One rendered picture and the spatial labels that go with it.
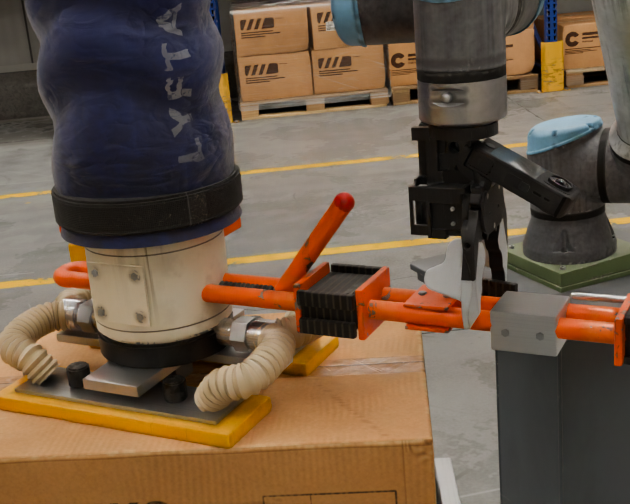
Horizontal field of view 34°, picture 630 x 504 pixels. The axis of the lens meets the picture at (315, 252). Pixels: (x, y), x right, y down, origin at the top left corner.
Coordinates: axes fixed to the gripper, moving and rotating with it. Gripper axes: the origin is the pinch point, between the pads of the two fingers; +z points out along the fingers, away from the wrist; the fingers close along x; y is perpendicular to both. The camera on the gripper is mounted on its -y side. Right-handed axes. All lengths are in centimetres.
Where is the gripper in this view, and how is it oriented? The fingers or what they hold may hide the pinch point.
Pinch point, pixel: (489, 305)
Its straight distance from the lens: 112.3
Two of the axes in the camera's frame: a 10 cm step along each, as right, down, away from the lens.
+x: -4.4, 3.1, -8.4
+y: -8.9, -0.6, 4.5
